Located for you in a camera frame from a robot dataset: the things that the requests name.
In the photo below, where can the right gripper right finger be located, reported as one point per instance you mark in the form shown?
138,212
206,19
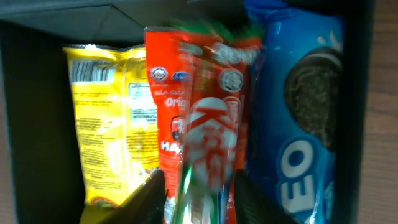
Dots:
252,206

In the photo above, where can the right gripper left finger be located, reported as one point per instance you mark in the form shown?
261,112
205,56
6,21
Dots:
146,207

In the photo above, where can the red KitKat bar wrapper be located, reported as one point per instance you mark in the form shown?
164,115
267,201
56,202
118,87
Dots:
218,62

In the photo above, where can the black cardboard gift box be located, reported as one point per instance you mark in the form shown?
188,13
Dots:
41,178

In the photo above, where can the yellow snack bag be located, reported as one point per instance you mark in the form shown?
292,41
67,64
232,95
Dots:
115,120

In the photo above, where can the blue Oreo cookie pack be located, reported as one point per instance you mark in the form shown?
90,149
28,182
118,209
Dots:
291,153

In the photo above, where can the red snack bag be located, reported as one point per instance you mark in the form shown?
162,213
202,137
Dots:
167,75

